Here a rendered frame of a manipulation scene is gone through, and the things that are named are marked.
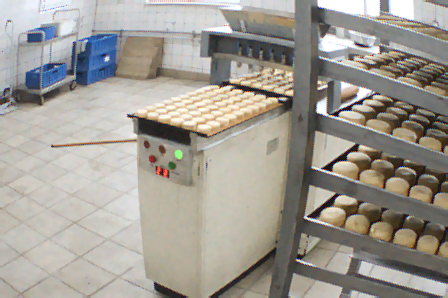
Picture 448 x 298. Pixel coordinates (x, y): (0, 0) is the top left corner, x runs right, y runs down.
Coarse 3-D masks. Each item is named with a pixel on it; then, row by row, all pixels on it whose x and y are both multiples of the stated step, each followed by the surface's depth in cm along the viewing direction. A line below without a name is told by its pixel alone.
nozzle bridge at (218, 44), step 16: (208, 32) 273; (224, 32) 268; (240, 32) 270; (208, 48) 277; (224, 48) 281; (256, 48) 270; (272, 48) 265; (288, 48) 260; (320, 48) 245; (336, 48) 254; (224, 64) 295; (256, 64) 268; (272, 64) 263; (288, 64) 262; (320, 80) 246; (336, 80) 256; (336, 96) 260
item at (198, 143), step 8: (288, 104) 260; (272, 112) 247; (280, 112) 254; (248, 120) 231; (256, 120) 236; (264, 120) 242; (232, 128) 221; (240, 128) 227; (192, 136) 202; (216, 136) 213; (224, 136) 218; (192, 144) 204; (200, 144) 205; (208, 144) 209
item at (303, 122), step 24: (312, 0) 74; (312, 24) 76; (312, 48) 77; (312, 72) 78; (312, 96) 80; (312, 120) 82; (312, 144) 84; (288, 168) 85; (288, 192) 86; (288, 216) 87; (288, 240) 88; (288, 264) 90; (288, 288) 94
